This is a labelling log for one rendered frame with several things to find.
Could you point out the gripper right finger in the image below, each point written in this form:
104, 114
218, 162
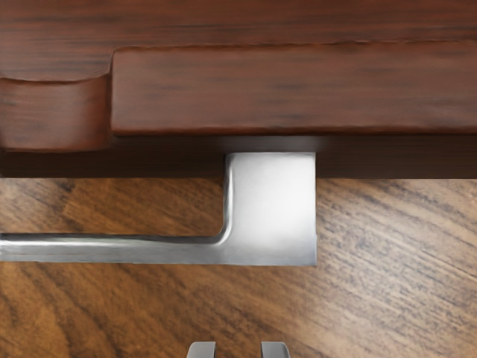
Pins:
275, 350

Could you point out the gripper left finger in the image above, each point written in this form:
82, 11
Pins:
201, 350

